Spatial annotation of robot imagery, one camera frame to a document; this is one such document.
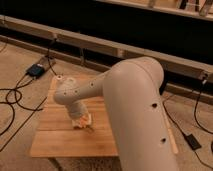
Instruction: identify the black floor cable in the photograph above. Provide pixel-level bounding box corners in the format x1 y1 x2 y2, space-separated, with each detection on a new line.
161 78 213 169
0 38 58 153

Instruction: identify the black floor cable left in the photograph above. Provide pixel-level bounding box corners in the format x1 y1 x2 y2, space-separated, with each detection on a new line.
0 38 58 153

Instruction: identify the black power adapter right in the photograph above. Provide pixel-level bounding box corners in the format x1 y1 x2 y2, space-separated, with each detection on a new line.
184 134 201 150

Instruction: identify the wooden table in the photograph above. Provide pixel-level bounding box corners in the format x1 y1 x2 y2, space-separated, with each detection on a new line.
29 74 179 158

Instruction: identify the black floor cable right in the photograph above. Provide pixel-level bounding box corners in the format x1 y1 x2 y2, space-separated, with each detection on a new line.
161 78 213 169

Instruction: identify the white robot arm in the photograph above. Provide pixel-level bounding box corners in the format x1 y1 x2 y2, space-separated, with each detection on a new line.
54 57 179 171

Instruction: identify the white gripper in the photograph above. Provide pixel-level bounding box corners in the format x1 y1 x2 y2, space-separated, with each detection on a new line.
67 102 88 119

